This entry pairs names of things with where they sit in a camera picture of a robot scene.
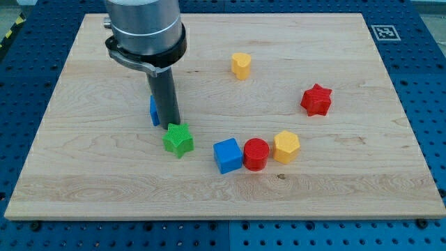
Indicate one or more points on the blue triangle block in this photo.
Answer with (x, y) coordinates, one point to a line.
(153, 112)

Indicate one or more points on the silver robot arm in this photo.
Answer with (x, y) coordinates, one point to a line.
(147, 35)

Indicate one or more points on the green star block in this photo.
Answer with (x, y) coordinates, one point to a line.
(178, 139)

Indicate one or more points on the red star block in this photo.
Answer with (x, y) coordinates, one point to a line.
(316, 100)

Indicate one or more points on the blue cube block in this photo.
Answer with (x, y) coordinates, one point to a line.
(227, 155)

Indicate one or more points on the red cylinder block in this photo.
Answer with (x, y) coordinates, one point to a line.
(255, 154)

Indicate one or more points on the yellow heart block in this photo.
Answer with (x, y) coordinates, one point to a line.
(240, 65)

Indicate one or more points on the yellow hexagon block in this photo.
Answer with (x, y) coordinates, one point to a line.
(286, 146)

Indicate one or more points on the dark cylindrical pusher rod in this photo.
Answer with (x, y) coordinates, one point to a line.
(164, 93)

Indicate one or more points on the wooden board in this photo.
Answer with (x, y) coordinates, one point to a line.
(97, 156)

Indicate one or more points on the white fiducial marker tag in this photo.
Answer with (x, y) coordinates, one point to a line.
(384, 32)

